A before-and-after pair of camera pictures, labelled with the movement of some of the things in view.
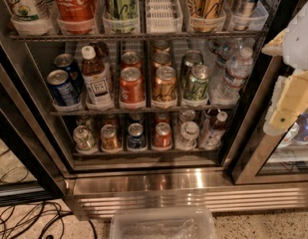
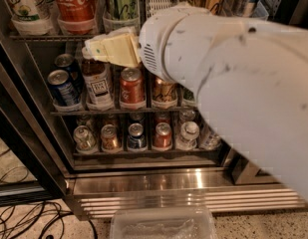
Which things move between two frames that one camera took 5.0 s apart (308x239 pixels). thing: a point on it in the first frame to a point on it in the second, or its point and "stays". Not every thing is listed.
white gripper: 299,45 to 154,40
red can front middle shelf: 132,87 stays
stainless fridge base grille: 93,193 stays
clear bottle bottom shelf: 189,131 stays
